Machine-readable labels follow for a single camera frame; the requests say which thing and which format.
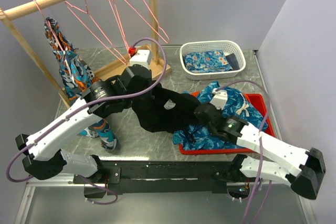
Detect black shorts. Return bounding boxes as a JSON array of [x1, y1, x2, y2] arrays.
[[131, 84, 201, 133]]

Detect pink wire hanger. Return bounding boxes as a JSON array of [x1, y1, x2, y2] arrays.
[[122, 0, 170, 44], [65, 0, 127, 65], [108, 0, 130, 54]]

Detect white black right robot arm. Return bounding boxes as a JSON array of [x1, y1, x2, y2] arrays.
[[194, 103, 326, 200]]

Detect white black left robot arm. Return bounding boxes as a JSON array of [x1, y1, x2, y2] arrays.
[[16, 64, 152, 183]]

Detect blue leaf-print shorts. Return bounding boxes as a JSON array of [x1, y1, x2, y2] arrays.
[[172, 81, 264, 151]]

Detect blue floral shorts in basket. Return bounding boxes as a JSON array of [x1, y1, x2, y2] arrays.
[[182, 50, 233, 73]]

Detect orange blue patterned shorts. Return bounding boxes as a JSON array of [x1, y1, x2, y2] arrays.
[[44, 17, 117, 150]]

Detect pink hanger holding shorts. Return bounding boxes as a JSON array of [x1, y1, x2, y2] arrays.
[[33, 0, 65, 51]]

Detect wooden clothes rack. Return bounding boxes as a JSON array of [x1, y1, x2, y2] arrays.
[[1, 0, 170, 108]]

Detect red plastic tray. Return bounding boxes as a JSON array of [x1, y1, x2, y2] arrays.
[[179, 93, 275, 155]]

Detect dark denim cloth in basket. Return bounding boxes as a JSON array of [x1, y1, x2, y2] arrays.
[[226, 54, 240, 70]]

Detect white plastic basket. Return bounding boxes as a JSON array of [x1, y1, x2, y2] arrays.
[[179, 40, 246, 80]]

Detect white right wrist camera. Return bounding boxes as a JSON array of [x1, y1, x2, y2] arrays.
[[210, 88, 228, 110]]

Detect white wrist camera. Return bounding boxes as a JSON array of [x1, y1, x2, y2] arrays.
[[210, 88, 228, 110], [130, 49, 152, 69]]

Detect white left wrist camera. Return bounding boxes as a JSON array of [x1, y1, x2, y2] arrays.
[[130, 49, 152, 69]]

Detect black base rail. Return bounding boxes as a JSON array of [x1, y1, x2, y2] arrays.
[[72, 159, 253, 201]]

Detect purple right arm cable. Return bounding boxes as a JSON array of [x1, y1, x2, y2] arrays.
[[214, 81, 272, 224]]

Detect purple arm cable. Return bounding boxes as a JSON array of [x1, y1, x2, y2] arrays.
[[5, 37, 166, 206], [214, 81, 272, 224]]

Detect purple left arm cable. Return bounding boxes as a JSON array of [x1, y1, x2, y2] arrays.
[[5, 37, 166, 206]]

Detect aluminium frame rail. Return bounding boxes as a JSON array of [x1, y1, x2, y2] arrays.
[[16, 174, 317, 223]]

